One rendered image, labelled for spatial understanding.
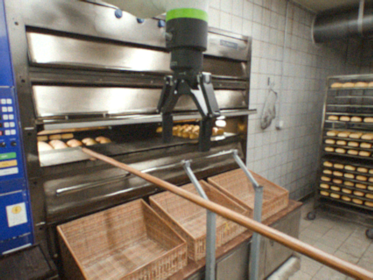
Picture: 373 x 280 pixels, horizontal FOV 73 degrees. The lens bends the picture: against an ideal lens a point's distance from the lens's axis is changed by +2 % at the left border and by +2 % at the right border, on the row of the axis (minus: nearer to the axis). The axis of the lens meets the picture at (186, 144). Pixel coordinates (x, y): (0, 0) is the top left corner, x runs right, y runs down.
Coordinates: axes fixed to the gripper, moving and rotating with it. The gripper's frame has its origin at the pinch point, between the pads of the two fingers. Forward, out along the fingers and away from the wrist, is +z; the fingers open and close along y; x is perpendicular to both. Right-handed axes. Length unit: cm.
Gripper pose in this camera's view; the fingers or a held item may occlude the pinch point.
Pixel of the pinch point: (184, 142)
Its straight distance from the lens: 59.3
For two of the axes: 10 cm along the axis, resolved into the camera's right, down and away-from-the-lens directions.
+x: 7.6, -1.0, 6.5
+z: -0.2, 9.8, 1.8
